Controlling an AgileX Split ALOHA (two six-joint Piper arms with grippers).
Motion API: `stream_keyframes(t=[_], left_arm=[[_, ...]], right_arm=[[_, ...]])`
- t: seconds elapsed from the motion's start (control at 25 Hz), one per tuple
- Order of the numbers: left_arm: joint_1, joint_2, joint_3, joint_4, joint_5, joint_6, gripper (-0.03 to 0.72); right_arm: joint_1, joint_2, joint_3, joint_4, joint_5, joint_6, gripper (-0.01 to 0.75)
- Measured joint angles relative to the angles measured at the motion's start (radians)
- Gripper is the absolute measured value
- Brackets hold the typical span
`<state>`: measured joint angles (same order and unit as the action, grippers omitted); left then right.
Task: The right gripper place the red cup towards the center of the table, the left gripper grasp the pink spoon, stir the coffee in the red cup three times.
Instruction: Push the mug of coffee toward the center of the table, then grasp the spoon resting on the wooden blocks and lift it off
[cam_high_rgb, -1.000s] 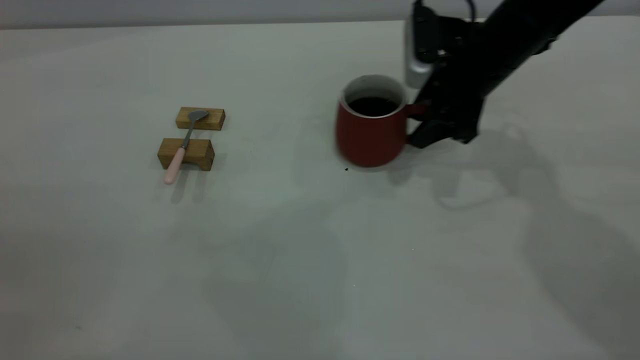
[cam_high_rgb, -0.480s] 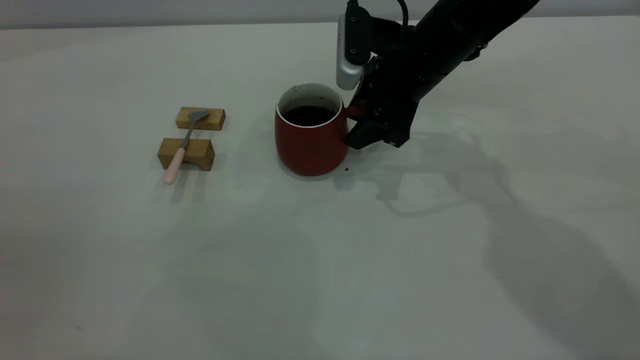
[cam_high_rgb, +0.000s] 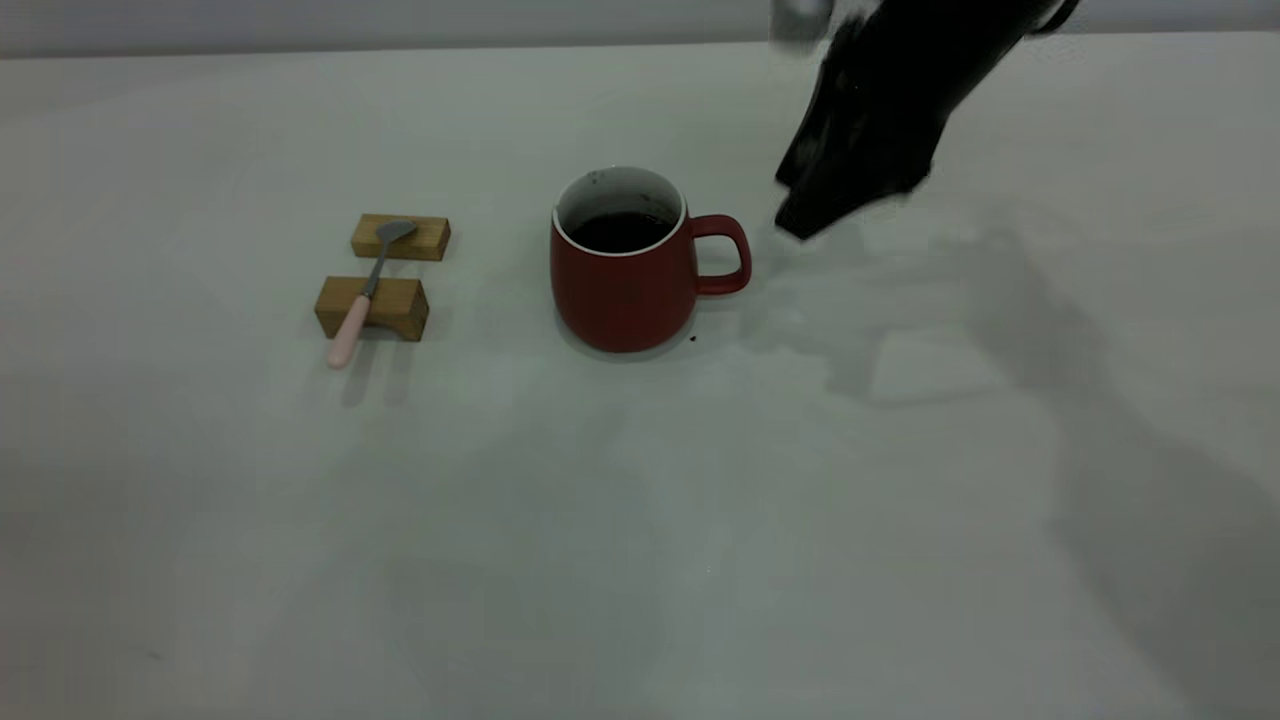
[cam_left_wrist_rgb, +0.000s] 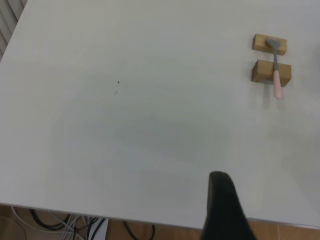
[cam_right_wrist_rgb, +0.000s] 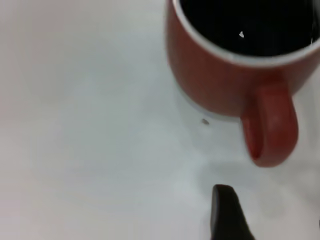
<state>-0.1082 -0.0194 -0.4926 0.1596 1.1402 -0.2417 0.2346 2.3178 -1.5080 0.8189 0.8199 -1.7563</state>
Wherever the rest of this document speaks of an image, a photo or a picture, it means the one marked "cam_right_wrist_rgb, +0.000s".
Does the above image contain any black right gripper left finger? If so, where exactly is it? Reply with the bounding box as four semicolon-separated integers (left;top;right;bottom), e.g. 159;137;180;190
209;184;256;240

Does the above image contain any red ceramic mug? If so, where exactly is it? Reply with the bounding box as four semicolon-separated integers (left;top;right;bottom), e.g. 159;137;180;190
164;0;320;168

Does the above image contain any black coffee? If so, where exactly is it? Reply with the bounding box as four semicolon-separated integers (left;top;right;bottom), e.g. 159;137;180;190
174;0;320;58

